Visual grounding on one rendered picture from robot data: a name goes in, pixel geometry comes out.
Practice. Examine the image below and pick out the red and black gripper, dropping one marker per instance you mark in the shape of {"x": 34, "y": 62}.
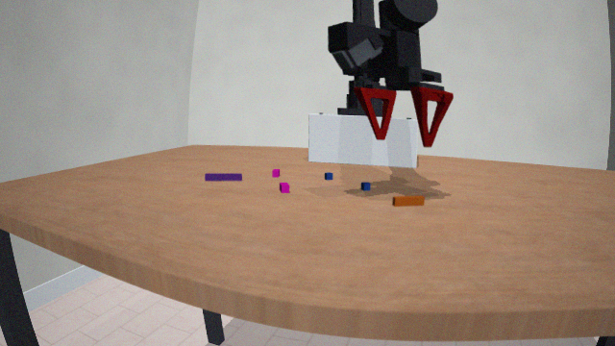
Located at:
{"x": 405, "y": 78}

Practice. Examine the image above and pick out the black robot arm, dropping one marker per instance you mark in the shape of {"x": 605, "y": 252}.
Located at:
{"x": 359, "y": 44}

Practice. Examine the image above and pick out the purple rod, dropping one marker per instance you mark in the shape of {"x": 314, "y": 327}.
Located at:
{"x": 224, "y": 177}

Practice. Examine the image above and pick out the orange rod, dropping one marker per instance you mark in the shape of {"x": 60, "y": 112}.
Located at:
{"x": 402, "y": 201}

